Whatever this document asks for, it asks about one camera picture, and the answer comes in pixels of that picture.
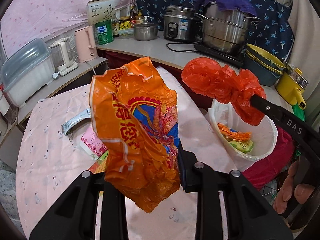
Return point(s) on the yellow-green wipes packet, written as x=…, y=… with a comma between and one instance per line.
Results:
x=241, y=147

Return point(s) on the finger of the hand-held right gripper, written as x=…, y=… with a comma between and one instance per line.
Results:
x=267, y=107

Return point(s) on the navy patterned cloth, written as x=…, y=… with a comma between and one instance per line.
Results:
x=272, y=25

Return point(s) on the glass kettle with white base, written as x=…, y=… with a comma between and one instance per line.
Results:
x=62, y=55

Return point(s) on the green plastic bag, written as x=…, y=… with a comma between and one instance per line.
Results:
x=298, y=112

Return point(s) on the green tin can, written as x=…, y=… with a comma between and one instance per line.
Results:
x=103, y=33

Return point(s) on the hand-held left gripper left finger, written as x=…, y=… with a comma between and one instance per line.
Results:
x=97, y=182

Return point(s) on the white power plug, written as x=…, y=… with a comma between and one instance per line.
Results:
x=56, y=75

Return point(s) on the steel rice cooker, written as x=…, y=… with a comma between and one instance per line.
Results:
x=180, y=25

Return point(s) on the clear food container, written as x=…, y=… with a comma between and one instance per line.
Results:
x=125, y=33

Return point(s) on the pink dotted cloth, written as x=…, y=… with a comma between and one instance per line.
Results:
x=50, y=10

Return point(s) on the pink printed packet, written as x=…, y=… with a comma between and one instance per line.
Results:
x=91, y=143

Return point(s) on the purple towel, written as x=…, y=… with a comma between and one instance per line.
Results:
x=230, y=0

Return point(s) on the orange printed plastic bag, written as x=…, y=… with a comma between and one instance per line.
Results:
x=140, y=130

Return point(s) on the round bin with white liner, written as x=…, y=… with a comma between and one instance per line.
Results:
x=265, y=140

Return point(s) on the cream curtain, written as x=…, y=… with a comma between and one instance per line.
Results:
x=300, y=17

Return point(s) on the amber sauce bottle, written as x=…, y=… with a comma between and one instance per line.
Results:
x=140, y=17

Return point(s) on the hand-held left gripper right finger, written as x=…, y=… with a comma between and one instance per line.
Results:
x=183, y=175

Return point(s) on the stacked yellow blue bowls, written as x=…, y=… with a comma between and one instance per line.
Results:
x=257, y=76

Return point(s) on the person's right hand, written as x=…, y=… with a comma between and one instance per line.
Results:
x=290, y=187

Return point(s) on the brown sauce bottle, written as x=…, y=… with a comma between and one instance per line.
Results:
x=132, y=15

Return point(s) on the red cloth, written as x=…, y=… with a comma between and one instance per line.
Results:
x=275, y=162

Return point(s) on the white dish box with lid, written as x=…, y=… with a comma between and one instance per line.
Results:
x=27, y=77

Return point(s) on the red plastic bag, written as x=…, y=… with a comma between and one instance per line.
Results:
x=212, y=80

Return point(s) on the pink electric kettle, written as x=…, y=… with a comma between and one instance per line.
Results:
x=85, y=45

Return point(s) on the beige carton box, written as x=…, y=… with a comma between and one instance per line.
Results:
x=100, y=10

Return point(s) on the black induction cooker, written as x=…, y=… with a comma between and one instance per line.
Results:
x=217, y=53

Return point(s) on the blue white wrapper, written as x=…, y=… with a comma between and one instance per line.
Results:
x=75, y=123

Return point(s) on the large steel steamer pot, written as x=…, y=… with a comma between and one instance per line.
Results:
x=225, y=32

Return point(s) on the yellow label jar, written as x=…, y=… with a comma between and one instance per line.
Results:
x=125, y=24

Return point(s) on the yellow electric pot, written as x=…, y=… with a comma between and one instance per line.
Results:
x=290, y=90

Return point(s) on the orange wrapper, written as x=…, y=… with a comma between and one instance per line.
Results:
x=235, y=134

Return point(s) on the dark glass bottle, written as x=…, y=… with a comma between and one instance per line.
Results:
x=115, y=30

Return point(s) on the small steel pot with lid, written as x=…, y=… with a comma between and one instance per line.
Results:
x=145, y=32

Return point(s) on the yellow-red printed packet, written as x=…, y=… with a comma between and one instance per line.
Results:
x=100, y=165

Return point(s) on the grey side cabinet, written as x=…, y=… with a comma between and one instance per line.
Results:
x=80, y=75

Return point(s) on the grey counter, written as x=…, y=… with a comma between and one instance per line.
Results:
x=155, y=52

